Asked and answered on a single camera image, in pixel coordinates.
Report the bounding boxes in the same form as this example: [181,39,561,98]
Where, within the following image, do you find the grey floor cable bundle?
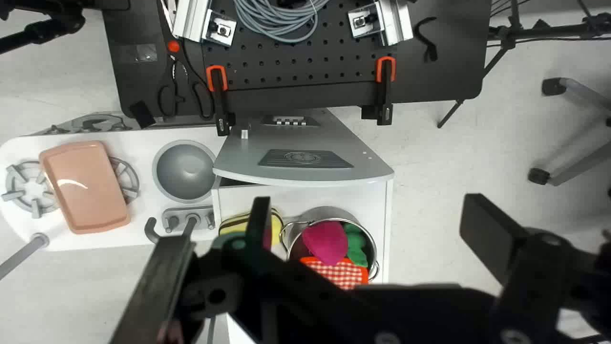
[34,112,141,138]

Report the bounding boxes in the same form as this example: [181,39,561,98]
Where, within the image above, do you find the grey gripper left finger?
[109,236,198,344]

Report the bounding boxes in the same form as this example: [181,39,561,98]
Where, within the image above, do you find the grey toy faucet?
[143,205,217,249]

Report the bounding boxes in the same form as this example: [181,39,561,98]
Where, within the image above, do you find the grey sink bowl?
[151,140,217,203]

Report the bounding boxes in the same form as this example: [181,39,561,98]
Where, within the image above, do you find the aluminium rail with bracket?
[170,0,238,48]
[345,0,416,48]

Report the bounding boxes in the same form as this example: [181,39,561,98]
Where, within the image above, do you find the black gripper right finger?
[458,192,544,289]

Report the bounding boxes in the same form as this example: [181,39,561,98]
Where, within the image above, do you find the grey toy stove burner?
[2,155,141,220]

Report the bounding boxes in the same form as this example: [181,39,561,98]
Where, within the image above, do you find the black camera stand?
[0,0,88,58]

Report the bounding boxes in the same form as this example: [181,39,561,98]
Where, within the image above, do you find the black pegboard table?
[101,0,492,131]

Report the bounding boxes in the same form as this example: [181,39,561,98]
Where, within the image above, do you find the black camera tripod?
[435,0,611,131]

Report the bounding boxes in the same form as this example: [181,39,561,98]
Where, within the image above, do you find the purple plushy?
[299,220,349,268]

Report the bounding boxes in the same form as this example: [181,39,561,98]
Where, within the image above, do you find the yellow brown striped plush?
[217,213,290,253]

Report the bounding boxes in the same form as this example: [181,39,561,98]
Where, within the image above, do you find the black hooked cable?
[410,14,443,66]

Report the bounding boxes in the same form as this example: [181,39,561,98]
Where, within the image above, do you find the black scissors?
[156,56,217,123]

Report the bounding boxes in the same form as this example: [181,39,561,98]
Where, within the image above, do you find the grey plastic chair with casters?
[0,232,51,284]

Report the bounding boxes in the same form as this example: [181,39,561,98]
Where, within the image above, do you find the grey padded office chair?
[525,75,611,188]

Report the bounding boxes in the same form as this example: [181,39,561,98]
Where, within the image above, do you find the green plush ball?
[341,224,372,270]

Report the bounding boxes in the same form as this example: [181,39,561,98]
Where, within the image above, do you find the small black box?
[128,100,156,131]

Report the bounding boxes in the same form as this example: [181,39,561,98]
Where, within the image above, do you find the black clamp orange handle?
[204,64,238,138]
[361,56,401,127]

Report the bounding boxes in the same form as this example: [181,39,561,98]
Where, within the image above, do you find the pink plastic tray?
[38,140,133,238]

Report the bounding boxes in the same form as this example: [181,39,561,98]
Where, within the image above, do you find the steel pot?
[280,205,382,287]

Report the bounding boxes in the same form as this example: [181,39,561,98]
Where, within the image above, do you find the white toy sink counter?
[0,125,225,253]

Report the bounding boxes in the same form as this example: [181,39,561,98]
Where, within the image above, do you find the white toy cupboard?
[210,108,397,291]

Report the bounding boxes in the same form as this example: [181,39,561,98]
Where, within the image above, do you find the white arched panel grey plaque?
[212,108,395,188]

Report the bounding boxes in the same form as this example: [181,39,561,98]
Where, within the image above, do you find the grey coiled cable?
[231,0,332,47]

